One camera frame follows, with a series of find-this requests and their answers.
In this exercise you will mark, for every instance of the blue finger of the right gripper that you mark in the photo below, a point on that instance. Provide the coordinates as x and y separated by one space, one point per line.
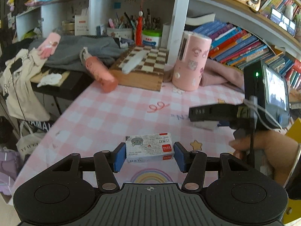
211 125

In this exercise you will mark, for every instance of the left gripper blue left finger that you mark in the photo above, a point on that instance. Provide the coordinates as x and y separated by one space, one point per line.
106 164

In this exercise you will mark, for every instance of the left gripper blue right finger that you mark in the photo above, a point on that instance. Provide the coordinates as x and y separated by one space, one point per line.
193 164

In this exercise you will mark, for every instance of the white staples box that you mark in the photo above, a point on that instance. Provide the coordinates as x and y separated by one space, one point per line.
147 148

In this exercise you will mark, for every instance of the person right hand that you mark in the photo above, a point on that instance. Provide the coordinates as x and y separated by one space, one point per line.
278 151

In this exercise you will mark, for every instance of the pink checkered tablecloth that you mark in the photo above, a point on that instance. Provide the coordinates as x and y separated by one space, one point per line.
98 121

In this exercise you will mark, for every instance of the pink purple cloth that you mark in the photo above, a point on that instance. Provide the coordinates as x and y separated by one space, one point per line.
217 74

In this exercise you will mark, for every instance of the row of leaning books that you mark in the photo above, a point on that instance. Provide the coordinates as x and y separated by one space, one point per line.
236 47

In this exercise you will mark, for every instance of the pink cylindrical container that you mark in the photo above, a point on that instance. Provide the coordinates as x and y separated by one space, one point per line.
189 67

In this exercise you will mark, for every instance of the wooden chess board box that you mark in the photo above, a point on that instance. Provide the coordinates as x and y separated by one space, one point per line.
148 74

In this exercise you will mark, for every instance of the orange pink bottle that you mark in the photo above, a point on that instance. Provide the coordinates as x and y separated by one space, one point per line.
98 71

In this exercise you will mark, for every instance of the smartphone on shelf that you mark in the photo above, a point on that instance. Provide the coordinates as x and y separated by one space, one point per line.
282 21

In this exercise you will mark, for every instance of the green lid white jar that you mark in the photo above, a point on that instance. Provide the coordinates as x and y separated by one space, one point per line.
151 37

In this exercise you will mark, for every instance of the white canvas tote bag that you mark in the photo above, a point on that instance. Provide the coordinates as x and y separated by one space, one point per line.
21 101

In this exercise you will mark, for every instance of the yellow cardboard box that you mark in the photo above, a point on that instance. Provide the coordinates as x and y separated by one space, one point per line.
292 185

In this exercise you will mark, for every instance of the grey clothing pile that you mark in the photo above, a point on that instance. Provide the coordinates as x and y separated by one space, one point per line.
67 54

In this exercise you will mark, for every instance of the red tassel ornament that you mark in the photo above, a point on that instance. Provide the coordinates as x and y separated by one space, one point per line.
139 25

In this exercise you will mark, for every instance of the white bookshelf frame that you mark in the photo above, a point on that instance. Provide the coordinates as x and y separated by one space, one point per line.
173 12

